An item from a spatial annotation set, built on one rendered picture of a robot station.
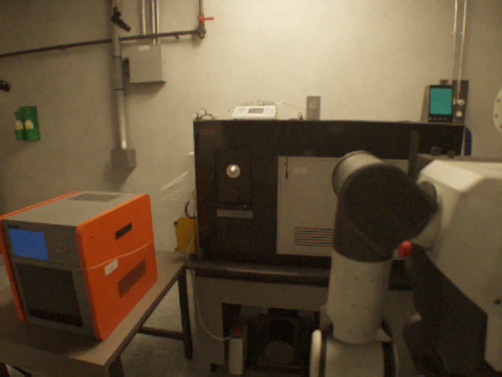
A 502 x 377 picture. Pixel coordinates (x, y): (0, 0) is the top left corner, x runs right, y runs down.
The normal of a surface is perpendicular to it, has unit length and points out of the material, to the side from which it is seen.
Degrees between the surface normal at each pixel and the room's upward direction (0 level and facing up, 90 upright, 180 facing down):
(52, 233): 90
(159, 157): 90
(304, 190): 90
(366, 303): 90
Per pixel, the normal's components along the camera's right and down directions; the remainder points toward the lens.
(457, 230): -0.84, 0.04
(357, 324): -0.22, 0.22
